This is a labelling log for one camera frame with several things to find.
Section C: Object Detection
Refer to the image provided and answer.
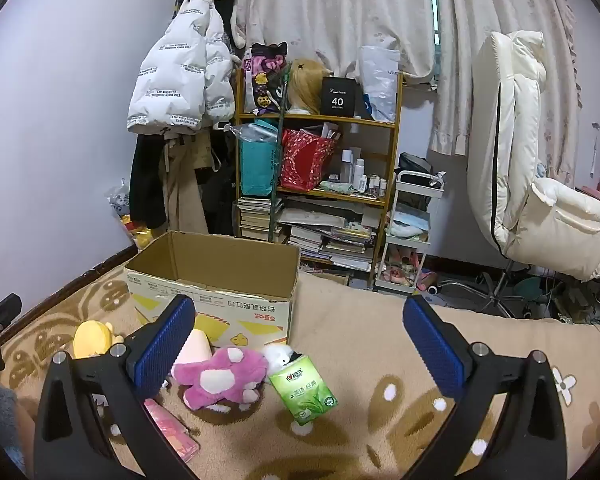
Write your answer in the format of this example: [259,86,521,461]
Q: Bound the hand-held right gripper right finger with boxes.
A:
[402,294,568,480]

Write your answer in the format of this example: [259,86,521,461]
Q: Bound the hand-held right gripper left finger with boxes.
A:
[32,294,201,480]

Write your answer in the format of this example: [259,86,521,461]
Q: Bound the pale pink sponge block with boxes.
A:
[172,328,213,366]

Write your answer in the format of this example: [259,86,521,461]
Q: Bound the pink and white plush toy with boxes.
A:
[171,347,270,410]

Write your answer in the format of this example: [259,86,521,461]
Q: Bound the yellow plush toy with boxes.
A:
[73,321,126,360]

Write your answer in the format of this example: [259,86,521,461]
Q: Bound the pink packet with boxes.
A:
[142,399,201,463]

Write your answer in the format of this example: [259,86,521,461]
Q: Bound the printed cardboard box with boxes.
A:
[125,231,301,348]

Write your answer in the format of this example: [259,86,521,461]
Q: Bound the small white plush toy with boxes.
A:
[262,344,301,376]

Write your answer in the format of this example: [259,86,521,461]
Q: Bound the green tissue pack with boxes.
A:
[269,355,339,426]

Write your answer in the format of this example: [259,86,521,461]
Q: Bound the clear and yellow plastic bags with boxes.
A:
[107,180,156,252]

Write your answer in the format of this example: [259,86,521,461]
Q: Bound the white rolling cart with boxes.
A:
[375,170,446,293]

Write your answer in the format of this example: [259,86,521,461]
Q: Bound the pile of books and magazines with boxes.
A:
[280,197,381,273]

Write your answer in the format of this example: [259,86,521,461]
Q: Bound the stack of books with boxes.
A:
[237,197,283,243]

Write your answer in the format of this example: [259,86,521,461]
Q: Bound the black coat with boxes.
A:
[130,132,168,231]

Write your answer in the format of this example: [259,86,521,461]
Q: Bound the beige coat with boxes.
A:
[160,132,217,236]

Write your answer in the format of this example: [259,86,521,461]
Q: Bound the black bag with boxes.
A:
[397,152,433,173]

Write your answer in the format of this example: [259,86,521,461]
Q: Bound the wooden shelf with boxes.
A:
[232,67,403,288]

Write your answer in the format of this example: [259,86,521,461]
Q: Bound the group of small bottles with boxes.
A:
[337,147,388,196]

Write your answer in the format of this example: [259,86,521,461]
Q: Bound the teal bag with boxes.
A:
[238,137,279,197]

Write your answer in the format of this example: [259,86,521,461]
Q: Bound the white padded chair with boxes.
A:
[467,31,600,318]

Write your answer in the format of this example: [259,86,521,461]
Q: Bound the green pole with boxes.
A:
[267,72,293,243]

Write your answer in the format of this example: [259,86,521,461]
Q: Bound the red patterned bag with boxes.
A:
[280,128,337,192]

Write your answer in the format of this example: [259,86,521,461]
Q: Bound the white plastic bag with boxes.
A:
[358,46,401,123]

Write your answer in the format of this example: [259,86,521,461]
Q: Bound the black box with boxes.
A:
[321,76,357,118]

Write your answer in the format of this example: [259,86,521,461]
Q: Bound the white puffer jacket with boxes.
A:
[126,0,243,136]

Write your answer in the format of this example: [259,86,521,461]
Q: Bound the purple printed bag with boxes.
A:
[243,42,288,113]

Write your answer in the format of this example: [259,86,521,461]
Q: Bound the blonde wig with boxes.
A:
[286,59,326,115]

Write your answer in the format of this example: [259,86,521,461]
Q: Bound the floral curtain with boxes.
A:
[427,0,581,191]
[232,0,437,86]

